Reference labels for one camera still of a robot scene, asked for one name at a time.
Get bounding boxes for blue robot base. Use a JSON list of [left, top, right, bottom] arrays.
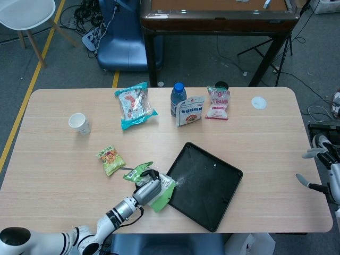
[[96, 0, 164, 72]]

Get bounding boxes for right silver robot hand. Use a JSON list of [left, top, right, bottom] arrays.
[[295, 142, 340, 206]]

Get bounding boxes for black platform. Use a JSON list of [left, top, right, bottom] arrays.
[[307, 123, 340, 144]]

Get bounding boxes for white paper cup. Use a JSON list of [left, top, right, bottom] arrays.
[[68, 113, 92, 135]]

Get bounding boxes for black tripod stand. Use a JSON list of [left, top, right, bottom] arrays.
[[237, 26, 294, 87]]

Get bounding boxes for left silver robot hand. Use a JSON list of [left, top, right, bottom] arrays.
[[132, 169, 163, 206]]

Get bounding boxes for green corn starch bag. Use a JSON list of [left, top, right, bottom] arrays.
[[122, 161, 176, 213]]

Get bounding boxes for black cable tangle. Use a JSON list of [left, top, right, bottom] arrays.
[[59, 0, 107, 30]]

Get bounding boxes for teal snack bag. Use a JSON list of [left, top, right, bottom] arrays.
[[114, 81, 158, 131]]

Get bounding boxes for small green snack packet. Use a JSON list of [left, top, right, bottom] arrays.
[[95, 144, 127, 177]]

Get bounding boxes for white round table cap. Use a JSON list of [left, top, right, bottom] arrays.
[[251, 96, 268, 110]]

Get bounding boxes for white cardboard box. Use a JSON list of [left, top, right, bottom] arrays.
[[225, 232, 276, 255]]

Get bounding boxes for dark wood mahjong table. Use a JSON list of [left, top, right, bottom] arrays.
[[140, 0, 298, 88]]

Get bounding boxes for white caster sugar bag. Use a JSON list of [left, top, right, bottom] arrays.
[[175, 96, 206, 128]]

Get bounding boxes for grey white sneaker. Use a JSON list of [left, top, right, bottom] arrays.
[[312, 134, 333, 149]]

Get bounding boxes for blue water bottle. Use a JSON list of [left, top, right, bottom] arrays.
[[170, 82, 188, 117]]

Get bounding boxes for white power strip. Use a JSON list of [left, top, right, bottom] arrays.
[[81, 22, 107, 53]]

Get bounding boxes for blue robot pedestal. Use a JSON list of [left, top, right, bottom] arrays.
[[110, 233, 226, 255]]

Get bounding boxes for white chair wooden legs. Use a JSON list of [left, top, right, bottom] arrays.
[[0, 0, 80, 69]]

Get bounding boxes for pink white sugar bag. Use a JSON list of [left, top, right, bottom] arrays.
[[204, 85, 231, 121]]

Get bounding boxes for black square plastic tray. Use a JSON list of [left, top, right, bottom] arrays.
[[165, 141, 244, 233]]

